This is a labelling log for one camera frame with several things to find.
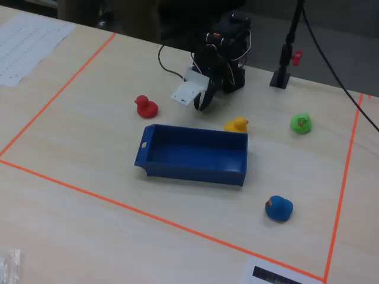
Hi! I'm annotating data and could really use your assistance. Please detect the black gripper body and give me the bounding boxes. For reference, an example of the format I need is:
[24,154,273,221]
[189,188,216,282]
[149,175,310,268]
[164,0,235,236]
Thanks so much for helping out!
[191,44,229,90]

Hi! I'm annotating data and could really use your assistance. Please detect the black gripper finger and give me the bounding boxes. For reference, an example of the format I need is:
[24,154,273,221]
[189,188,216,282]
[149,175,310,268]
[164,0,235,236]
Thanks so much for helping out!
[193,92,205,112]
[200,79,220,112]

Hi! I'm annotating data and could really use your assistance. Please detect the blue rubber duck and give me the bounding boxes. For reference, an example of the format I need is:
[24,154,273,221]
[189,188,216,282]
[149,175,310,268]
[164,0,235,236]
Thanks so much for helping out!
[264,195,294,222]

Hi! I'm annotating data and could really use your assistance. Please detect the yellow rubber duck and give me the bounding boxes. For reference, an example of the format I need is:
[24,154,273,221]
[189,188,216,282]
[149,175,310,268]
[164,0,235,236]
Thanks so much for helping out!
[223,116,249,134]

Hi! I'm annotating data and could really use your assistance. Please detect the red rubber duck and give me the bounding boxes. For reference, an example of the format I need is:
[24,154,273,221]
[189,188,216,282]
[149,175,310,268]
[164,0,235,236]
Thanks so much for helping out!
[134,95,159,119]

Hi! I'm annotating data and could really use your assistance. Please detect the blue plastic box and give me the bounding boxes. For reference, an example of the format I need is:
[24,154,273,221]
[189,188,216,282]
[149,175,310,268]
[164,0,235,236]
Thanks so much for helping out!
[133,124,249,187]

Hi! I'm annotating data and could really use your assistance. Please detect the green rubber duck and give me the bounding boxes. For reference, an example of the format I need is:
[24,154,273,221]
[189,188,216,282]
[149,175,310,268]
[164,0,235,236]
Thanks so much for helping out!
[290,112,313,135]

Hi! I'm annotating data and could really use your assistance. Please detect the orange tape line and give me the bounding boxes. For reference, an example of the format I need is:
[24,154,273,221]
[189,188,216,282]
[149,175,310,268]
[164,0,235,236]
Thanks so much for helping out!
[0,32,118,158]
[0,159,326,282]

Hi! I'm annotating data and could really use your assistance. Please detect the white printed paper sheet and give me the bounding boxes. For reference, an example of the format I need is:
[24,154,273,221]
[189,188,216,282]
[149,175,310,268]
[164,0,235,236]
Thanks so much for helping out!
[0,12,76,88]

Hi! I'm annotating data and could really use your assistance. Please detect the white paper with black bar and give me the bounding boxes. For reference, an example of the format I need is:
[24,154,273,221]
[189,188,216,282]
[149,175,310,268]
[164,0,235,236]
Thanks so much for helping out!
[240,256,325,284]

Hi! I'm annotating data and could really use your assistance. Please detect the clear plastic bag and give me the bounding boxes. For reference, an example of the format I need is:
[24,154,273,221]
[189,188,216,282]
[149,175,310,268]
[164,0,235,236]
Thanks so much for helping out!
[0,248,23,284]

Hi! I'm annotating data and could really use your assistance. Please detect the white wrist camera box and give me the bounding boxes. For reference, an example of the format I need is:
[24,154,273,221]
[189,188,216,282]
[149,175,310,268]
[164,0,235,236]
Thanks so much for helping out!
[170,66,210,107]

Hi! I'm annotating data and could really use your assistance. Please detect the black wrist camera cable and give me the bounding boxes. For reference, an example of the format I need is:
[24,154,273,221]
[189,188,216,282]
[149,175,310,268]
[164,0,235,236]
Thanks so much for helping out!
[158,44,188,83]

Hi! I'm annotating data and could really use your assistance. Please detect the black camera stand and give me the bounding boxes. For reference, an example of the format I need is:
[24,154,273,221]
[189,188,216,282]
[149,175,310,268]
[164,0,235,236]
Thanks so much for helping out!
[269,0,306,89]

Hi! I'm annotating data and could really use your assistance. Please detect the black stand cable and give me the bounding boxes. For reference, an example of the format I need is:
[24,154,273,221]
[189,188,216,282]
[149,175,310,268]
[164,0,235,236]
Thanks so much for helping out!
[301,4,379,133]

